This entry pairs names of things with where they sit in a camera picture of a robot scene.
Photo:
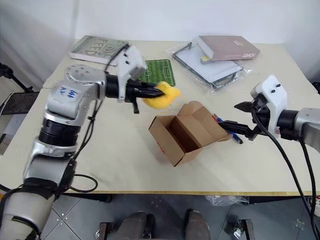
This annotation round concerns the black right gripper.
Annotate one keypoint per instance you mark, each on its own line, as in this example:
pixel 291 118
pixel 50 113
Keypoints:
pixel 261 115

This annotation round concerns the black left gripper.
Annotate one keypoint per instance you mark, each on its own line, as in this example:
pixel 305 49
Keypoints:
pixel 133 90

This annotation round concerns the yellow soft item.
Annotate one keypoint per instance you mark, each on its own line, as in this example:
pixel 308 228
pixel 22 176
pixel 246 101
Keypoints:
pixel 170 96

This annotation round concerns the blue pen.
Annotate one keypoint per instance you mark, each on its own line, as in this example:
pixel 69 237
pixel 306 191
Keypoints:
pixel 237 138

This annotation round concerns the brown cardboard box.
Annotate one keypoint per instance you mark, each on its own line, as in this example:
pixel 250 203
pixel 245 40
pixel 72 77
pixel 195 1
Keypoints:
pixel 162 140

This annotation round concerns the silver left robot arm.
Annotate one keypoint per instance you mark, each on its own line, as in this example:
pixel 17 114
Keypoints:
pixel 62 100

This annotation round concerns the green soccer field mat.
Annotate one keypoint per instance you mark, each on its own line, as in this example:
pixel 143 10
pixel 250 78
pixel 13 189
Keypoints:
pixel 162 70

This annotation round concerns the clear plastic bag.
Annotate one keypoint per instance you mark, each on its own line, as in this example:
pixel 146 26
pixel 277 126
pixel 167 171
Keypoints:
pixel 246 71

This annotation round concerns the small yellow note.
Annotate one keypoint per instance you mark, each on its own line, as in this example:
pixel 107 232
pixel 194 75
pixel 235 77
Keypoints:
pixel 205 59

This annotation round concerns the pink-brown book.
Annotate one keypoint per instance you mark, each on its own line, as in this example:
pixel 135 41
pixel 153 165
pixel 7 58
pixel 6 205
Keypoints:
pixel 225 47

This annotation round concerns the grey-green FEED book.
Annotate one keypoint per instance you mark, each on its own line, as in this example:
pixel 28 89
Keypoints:
pixel 87 47

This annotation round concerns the crumpled clear plastic wrap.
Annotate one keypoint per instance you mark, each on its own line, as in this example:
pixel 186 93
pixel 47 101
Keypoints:
pixel 225 200

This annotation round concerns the rusty brown metal bar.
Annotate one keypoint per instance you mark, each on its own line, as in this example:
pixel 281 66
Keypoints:
pixel 247 230
pixel 104 231

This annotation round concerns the dark rounded shape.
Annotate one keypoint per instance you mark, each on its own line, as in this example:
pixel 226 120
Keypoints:
pixel 135 226
pixel 197 225

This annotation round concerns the black tripod stand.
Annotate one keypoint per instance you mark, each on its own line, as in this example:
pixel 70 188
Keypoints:
pixel 15 80

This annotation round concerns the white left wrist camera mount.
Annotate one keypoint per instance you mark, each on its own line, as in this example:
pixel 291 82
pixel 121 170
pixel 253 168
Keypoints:
pixel 131 58

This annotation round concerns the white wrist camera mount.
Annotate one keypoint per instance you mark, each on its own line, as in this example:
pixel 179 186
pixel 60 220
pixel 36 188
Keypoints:
pixel 131 58
pixel 273 90

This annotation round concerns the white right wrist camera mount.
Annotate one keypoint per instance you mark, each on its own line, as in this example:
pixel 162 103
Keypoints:
pixel 273 90

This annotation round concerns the white tablet with black frame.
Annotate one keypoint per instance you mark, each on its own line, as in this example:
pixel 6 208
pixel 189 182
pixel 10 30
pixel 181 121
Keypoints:
pixel 217 70

